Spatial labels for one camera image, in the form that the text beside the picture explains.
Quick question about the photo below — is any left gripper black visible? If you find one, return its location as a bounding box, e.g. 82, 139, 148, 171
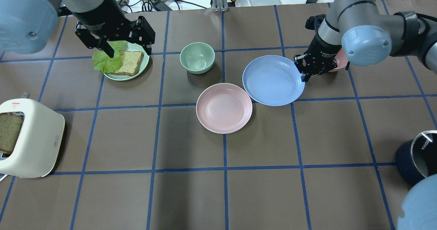
74, 0, 156, 58

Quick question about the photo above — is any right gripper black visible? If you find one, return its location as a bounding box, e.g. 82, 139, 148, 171
294, 15, 349, 83

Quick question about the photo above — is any blue plate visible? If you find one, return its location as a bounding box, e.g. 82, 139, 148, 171
242, 55, 305, 106

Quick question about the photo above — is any pink plate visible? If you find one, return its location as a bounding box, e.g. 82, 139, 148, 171
196, 83, 253, 134

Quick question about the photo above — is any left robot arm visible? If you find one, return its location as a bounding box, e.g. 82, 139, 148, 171
0, 0, 155, 58

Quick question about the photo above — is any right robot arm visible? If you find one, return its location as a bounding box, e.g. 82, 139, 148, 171
294, 0, 436, 82

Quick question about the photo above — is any green plate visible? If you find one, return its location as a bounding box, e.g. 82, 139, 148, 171
103, 42, 150, 81

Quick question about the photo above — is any bread slice on plate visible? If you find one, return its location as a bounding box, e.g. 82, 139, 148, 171
112, 50, 142, 76

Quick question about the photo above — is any green lettuce leaf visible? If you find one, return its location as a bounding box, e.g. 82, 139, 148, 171
92, 41, 128, 73

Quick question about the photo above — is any pink bowl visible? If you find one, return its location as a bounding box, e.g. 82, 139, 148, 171
329, 48, 348, 73

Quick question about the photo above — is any green bowl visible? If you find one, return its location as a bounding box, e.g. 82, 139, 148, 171
180, 42, 215, 74

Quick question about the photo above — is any white toaster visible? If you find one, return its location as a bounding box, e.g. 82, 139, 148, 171
0, 98, 66, 178

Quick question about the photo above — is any dark blue saucepan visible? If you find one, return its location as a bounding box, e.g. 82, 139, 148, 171
395, 130, 437, 186

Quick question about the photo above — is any toast slice in toaster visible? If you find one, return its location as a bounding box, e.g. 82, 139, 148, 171
0, 113, 24, 154

